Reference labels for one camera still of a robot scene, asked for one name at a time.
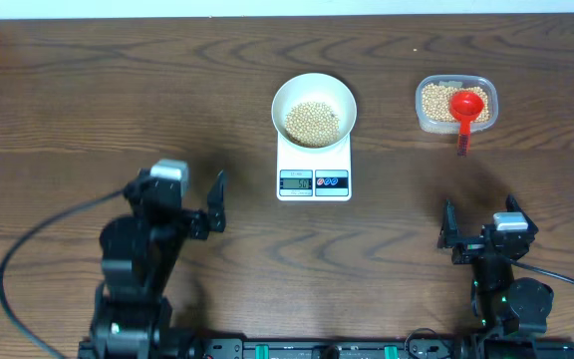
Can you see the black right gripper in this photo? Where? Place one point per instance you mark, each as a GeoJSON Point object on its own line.
{"type": "Point", "coordinates": [467, 249]}

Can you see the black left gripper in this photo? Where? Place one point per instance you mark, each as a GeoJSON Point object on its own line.
{"type": "Point", "coordinates": [195, 223]}

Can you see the red plastic measuring scoop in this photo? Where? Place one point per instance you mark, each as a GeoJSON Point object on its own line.
{"type": "Point", "coordinates": [465, 107]}

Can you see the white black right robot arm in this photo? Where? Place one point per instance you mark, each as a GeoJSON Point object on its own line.
{"type": "Point", "coordinates": [513, 311]}

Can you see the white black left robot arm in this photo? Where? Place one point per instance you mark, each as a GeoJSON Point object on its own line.
{"type": "Point", "coordinates": [132, 318]}

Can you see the white digital kitchen scale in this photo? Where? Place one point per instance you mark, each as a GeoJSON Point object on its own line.
{"type": "Point", "coordinates": [305, 174]}

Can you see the soybeans in bowl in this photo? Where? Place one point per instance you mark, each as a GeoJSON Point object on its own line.
{"type": "Point", "coordinates": [312, 125]}

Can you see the white round bowl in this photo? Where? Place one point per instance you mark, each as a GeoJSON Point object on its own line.
{"type": "Point", "coordinates": [315, 87]}

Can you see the soybeans in container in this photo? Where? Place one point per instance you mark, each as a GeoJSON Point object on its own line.
{"type": "Point", "coordinates": [436, 102]}

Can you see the clear plastic container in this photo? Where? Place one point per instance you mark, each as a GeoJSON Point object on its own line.
{"type": "Point", "coordinates": [459, 81]}

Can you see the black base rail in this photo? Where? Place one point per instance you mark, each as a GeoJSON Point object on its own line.
{"type": "Point", "coordinates": [415, 347]}

